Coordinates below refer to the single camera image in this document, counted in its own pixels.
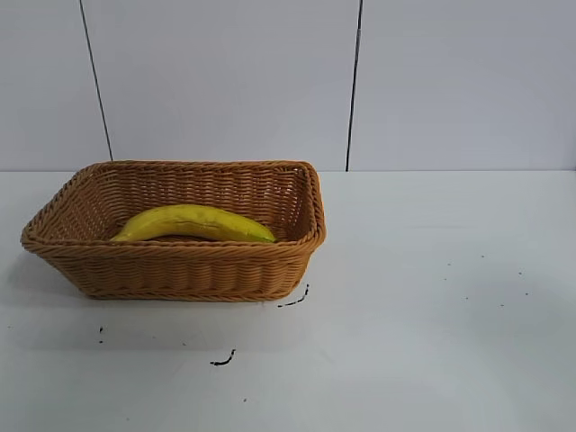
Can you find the tan woven wicker basket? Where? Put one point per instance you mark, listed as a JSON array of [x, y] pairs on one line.
[[180, 270]]

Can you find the yellow banana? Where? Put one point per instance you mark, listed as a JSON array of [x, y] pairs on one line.
[[193, 221]]

